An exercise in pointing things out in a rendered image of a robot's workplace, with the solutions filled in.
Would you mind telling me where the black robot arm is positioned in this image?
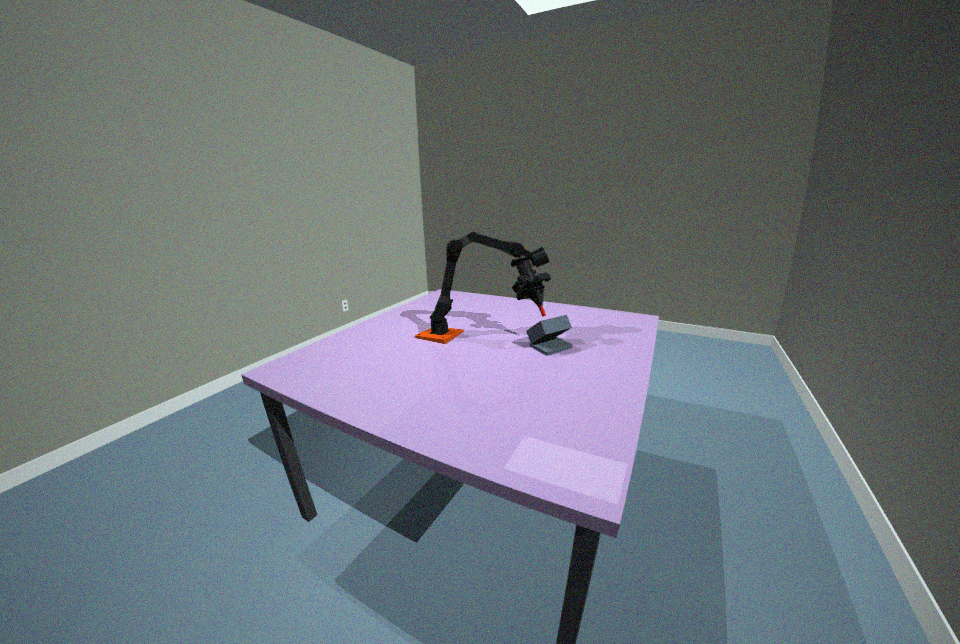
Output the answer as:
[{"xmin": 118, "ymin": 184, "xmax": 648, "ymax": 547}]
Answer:
[{"xmin": 429, "ymin": 232, "xmax": 549, "ymax": 335}]

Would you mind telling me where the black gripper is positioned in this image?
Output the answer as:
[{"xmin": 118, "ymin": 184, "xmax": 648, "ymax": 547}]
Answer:
[{"xmin": 516, "ymin": 268, "xmax": 551, "ymax": 307}]

